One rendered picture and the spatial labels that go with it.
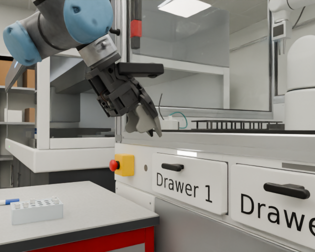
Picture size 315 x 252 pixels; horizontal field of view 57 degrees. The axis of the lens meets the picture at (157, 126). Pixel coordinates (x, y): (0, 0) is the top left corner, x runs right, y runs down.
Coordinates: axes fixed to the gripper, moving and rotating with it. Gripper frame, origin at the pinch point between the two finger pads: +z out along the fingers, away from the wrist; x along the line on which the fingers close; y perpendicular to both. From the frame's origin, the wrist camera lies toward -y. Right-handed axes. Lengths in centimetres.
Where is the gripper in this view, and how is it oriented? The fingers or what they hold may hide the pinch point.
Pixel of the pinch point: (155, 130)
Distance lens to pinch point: 70.2
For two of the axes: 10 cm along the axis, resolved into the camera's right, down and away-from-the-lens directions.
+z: 4.9, 8.2, 3.0
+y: -6.9, 5.7, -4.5
